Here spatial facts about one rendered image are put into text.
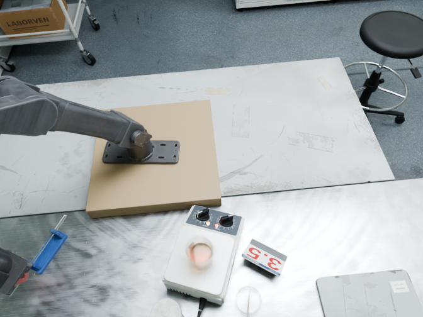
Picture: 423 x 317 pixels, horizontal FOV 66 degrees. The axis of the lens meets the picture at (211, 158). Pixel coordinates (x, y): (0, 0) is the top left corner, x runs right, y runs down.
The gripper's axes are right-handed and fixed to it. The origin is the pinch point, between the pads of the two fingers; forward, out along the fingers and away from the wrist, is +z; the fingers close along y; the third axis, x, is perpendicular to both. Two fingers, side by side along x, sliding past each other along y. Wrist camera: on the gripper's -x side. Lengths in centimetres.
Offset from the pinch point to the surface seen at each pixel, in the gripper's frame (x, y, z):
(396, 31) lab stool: 161, 69, 35
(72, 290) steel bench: 1.9, 10.4, 2.8
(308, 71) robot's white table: 89, 40, 7
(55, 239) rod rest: 9.7, 0.0, 2.1
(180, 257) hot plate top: 16.7, 31.4, -5.4
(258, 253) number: 26, 45, 2
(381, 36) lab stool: 154, 63, 35
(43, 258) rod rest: 4.9, 0.2, 2.0
